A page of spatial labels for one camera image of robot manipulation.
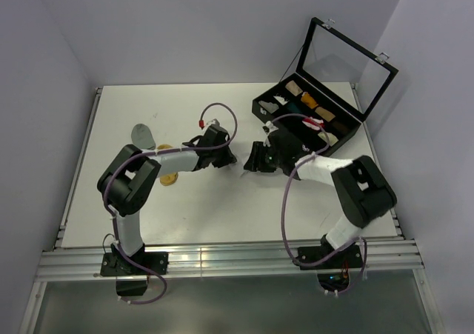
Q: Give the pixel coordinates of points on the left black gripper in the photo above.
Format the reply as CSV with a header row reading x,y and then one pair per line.
x,y
228,158

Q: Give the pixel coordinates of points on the beige rolled sock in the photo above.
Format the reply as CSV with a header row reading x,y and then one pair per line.
x,y
292,87

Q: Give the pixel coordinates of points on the red white striped sock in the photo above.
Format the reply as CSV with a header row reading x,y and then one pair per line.
x,y
313,123

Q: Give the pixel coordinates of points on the orange rolled sock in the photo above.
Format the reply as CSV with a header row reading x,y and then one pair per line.
x,y
309,101

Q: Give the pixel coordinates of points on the cream rolled sock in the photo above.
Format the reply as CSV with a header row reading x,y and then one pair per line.
x,y
329,137

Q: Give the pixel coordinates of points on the tan rolled sock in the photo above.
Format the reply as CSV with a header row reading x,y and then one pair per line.
x,y
325,114

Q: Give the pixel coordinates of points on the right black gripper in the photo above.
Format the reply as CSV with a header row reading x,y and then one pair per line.
x,y
258,148

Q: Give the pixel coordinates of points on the teal rolled sock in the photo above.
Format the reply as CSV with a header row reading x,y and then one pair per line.
x,y
293,108

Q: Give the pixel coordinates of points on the brown rolled sock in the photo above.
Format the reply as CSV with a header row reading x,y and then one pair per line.
x,y
341,128

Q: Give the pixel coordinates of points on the grey white rolled sock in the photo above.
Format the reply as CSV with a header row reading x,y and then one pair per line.
x,y
267,107

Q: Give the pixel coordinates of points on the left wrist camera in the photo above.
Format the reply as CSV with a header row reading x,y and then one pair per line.
x,y
212,122

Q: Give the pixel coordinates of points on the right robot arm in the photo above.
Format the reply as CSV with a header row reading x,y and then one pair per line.
x,y
362,190

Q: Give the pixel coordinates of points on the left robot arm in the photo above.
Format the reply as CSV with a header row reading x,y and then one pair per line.
x,y
128,181

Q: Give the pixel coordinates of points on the aluminium frame rail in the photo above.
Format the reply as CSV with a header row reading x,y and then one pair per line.
x,y
201,261

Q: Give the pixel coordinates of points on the black compartment box with lid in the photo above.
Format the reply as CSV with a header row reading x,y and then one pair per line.
x,y
340,74

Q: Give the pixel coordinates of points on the white black rolled sock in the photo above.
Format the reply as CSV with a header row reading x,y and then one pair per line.
x,y
281,100

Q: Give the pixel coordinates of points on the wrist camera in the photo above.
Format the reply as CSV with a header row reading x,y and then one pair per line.
x,y
212,122
269,127

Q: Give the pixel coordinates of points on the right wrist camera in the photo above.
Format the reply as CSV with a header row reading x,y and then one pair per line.
x,y
269,127

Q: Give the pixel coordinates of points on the mustard yellow sock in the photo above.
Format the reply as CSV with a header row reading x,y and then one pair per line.
x,y
169,179

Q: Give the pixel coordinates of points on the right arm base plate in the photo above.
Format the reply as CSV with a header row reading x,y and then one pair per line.
x,y
349,258

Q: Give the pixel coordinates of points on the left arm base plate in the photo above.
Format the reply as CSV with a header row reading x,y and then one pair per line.
x,y
114,265

